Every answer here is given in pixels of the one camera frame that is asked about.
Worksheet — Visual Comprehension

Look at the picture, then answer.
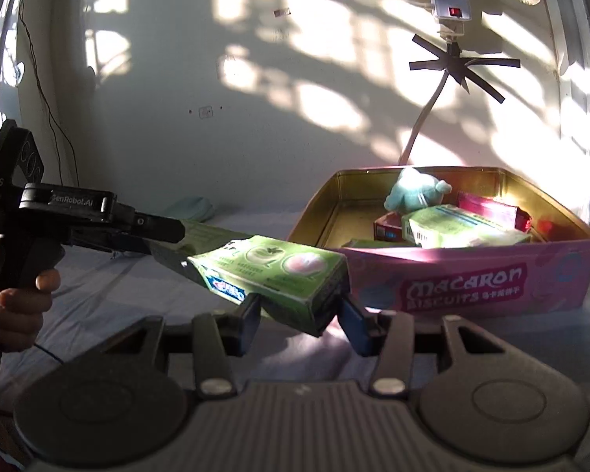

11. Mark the teal pencil case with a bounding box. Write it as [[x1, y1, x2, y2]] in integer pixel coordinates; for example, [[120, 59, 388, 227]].
[[163, 196, 215, 223]]

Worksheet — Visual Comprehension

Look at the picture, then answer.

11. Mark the green snack packet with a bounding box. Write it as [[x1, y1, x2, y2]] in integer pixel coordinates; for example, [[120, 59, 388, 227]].
[[342, 239, 409, 249]]

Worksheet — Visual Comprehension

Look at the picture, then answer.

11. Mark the green toothpaste box front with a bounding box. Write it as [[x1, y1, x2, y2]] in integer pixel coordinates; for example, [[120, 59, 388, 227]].
[[181, 236, 349, 337]]

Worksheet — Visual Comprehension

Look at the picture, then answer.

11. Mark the green toothpaste box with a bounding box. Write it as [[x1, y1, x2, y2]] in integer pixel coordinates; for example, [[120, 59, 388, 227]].
[[400, 205, 531, 249], [181, 236, 349, 337]]

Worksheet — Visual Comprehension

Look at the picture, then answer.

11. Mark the red small box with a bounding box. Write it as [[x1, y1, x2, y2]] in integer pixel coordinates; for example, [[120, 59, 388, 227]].
[[373, 212, 411, 243]]

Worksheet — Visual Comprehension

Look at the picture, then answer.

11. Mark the teal plush toy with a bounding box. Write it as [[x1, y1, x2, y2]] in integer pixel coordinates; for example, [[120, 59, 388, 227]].
[[383, 167, 452, 214]]

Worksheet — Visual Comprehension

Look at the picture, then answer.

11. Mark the pink zipper pouch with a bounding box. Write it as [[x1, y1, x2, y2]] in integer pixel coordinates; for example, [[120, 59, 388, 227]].
[[457, 192, 532, 232]]

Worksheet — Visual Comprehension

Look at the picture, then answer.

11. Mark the person left hand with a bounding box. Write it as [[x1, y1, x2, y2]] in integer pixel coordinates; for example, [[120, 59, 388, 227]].
[[0, 229, 62, 354]]

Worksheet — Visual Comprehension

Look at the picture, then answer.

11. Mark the pink macaron biscuit tin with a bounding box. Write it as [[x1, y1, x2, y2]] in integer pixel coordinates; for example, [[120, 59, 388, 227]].
[[289, 166, 590, 317]]

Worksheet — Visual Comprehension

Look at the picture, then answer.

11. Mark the black tape cross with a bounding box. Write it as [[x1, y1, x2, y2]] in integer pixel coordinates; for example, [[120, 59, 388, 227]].
[[409, 34, 521, 103]]

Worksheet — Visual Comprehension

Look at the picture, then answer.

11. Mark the thin black wall cable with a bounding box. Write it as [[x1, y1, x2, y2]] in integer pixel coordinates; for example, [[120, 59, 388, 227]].
[[17, 0, 83, 188]]

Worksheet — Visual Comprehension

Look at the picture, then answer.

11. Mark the wall socket plate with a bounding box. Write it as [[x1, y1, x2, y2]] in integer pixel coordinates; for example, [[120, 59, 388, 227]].
[[198, 105, 214, 120]]

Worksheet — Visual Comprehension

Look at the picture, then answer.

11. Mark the white power cable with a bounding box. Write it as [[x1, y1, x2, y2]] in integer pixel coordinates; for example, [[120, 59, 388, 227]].
[[397, 70, 449, 165]]

